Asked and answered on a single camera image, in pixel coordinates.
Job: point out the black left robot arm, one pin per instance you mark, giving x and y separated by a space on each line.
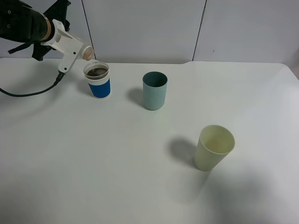
20 23

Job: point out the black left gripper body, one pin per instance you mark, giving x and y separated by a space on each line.
57 11

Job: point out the teal plastic cup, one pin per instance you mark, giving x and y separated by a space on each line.
154 90

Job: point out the pale yellow plastic cup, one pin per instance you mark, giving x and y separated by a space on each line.
215 143

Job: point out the blue sleeved paper cup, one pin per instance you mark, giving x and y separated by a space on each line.
98 78

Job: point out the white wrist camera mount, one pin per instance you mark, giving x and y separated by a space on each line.
70 46

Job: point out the drink bottle with pink label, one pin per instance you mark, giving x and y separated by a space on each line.
88 53

